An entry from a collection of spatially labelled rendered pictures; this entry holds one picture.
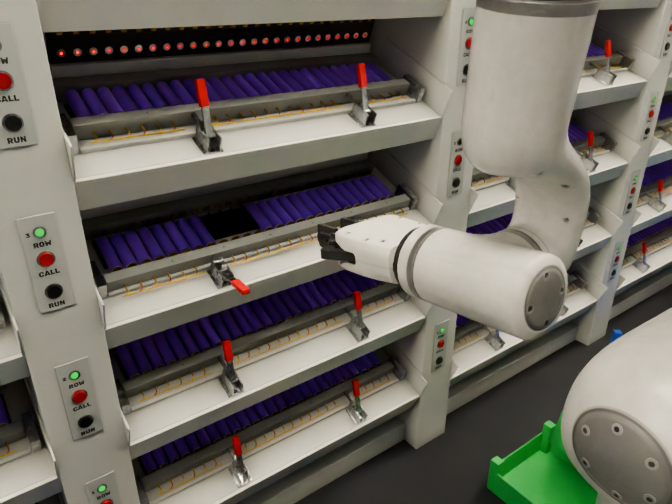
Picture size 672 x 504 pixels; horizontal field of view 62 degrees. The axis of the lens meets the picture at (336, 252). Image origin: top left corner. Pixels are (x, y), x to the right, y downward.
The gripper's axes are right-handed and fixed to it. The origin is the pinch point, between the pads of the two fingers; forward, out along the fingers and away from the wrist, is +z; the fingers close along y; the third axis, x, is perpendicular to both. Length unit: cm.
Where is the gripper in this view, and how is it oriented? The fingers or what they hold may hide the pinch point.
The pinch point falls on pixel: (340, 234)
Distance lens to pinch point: 76.1
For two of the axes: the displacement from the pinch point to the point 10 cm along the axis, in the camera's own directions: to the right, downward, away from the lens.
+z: -5.9, -2.1, 7.8
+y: -8.0, 2.5, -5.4
